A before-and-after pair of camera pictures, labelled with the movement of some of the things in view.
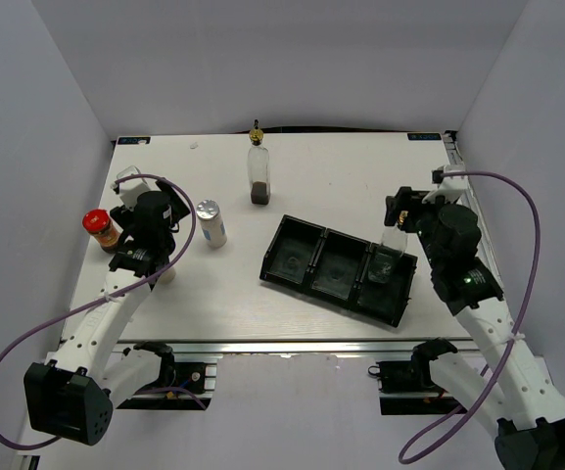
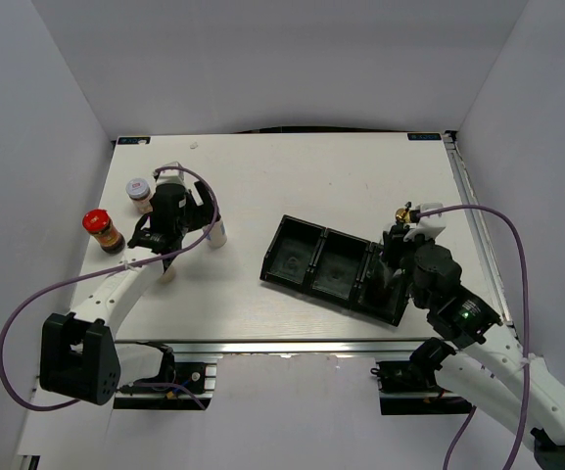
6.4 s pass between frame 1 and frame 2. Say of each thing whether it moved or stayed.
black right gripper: moved
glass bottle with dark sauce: moved
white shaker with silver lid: stayed
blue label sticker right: stayed
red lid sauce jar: stayed
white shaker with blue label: stayed
